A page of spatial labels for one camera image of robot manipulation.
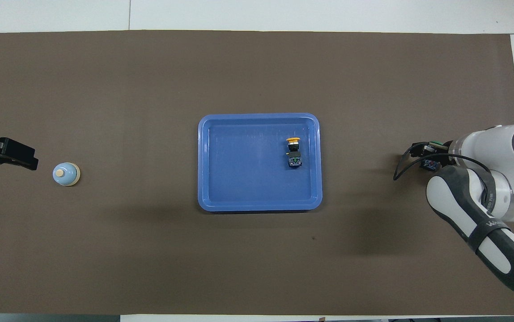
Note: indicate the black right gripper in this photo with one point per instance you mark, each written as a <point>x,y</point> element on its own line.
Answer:
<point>439,151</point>

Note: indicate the green push button switch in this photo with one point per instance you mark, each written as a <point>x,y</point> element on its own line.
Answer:
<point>429,164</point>

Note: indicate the yellow push button switch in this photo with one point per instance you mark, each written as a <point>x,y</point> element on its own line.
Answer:
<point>294,158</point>

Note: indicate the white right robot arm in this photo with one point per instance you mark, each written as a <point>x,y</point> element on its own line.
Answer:
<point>498,147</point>

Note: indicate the light blue call bell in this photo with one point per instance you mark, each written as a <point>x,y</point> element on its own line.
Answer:
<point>65,174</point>

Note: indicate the blue plastic tray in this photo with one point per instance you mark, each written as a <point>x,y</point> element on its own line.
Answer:
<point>248,179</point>

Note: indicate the brown table mat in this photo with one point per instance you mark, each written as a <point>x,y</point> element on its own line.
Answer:
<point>149,259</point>

